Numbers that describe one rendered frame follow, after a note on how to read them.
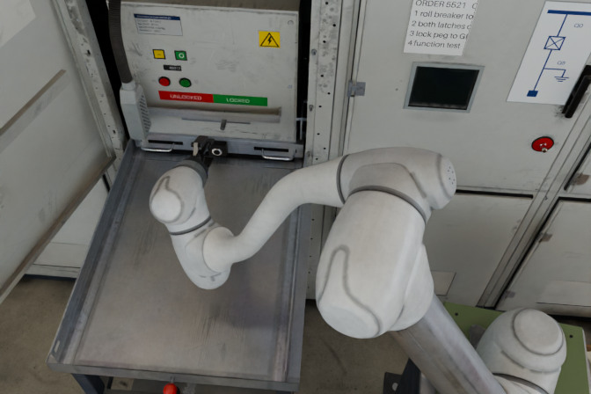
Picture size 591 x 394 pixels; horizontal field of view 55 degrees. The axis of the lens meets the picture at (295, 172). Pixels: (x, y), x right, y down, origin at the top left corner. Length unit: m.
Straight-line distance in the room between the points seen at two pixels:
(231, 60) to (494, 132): 0.76
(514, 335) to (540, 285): 1.10
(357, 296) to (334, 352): 1.62
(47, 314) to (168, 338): 1.20
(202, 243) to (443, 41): 0.75
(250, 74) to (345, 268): 0.91
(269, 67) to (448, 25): 0.49
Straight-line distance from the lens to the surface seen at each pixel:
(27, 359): 2.60
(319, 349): 2.41
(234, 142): 1.79
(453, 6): 1.40
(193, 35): 1.56
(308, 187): 1.02
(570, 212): 2.04
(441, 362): 1.02
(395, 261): 0.81
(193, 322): 1.53
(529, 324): 1.34
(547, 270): 2.32
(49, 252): 2.51
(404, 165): 0.90
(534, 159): 1.80
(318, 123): 1.65
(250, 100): 1.67
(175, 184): 1.25
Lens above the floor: 2.20
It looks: 49 degrees down
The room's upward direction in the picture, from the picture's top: 1 degrees clockwise
